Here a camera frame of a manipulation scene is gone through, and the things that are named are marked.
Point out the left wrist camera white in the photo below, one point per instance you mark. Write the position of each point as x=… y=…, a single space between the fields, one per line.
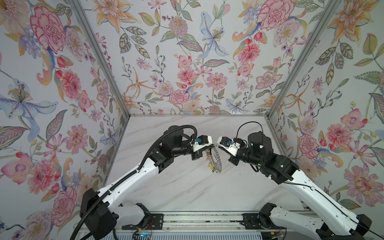
x=203 y=143

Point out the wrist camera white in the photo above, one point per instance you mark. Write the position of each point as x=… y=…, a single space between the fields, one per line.
x=228 y=145
x=203 y=143

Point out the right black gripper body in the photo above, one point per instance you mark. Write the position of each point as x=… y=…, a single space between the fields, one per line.
x=243 y=155

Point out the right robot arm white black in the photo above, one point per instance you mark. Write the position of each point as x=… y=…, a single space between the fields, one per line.
x=332 y=221

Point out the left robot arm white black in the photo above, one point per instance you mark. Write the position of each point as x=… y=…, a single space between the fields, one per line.
x=99 y=209

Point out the round steel key organizer disc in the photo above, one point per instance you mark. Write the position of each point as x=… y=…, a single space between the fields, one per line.
x=214 y=159

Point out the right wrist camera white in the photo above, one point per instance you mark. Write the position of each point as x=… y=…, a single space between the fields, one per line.
x=228 y=145

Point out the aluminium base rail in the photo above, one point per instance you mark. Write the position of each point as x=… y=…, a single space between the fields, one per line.
x=200 y=221

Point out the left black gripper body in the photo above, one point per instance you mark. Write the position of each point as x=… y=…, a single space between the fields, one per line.
x=195 y=154

